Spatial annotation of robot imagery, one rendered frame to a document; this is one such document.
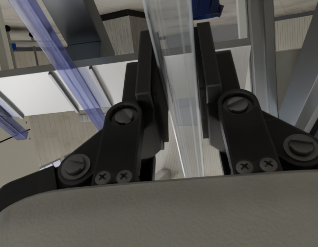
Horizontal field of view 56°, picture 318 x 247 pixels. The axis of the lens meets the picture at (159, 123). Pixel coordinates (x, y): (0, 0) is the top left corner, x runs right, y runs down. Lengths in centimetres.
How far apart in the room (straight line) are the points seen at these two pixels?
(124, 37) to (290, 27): 640
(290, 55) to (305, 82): 28
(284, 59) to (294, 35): 985
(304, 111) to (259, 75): 13
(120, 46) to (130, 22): 44
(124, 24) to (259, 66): 496
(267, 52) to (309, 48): 15
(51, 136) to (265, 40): 999
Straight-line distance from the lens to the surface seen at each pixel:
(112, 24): 561
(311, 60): 44
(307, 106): 48
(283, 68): 73
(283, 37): 1059
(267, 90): 59
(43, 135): 1018
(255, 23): 58
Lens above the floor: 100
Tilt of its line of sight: 11 degrees up
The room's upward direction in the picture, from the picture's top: 173 degrees clockwise
